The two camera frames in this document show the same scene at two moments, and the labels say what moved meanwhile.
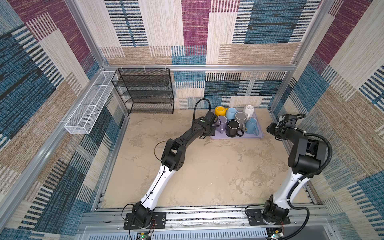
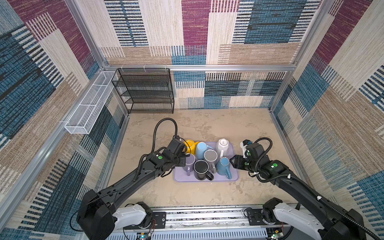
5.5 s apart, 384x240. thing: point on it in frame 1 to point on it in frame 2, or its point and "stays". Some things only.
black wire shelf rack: [145, 90] stays
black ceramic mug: [232, 127] to [200, 170]
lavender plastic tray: [224, 135] to [180, 176]
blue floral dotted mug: [251, 127] to [223, 167]
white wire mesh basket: [80, 122] stays
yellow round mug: [220, 110] to [190, 146]
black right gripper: [270, 128] to [237, 162]
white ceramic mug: [249, 110] to [222, 148]
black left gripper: [213, 131] to [182, 162]
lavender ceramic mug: [223, 126] to [189, 164]
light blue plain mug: [231, 113] to [201, 148]
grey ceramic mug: [241, 117] to [211, 156]
